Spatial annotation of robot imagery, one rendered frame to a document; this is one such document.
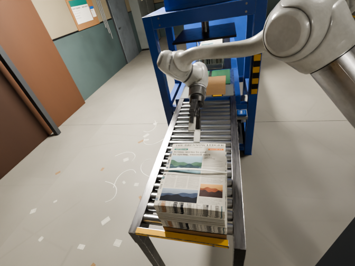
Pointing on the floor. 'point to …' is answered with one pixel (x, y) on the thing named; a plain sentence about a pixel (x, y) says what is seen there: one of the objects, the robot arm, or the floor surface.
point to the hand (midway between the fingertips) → (194, 134)
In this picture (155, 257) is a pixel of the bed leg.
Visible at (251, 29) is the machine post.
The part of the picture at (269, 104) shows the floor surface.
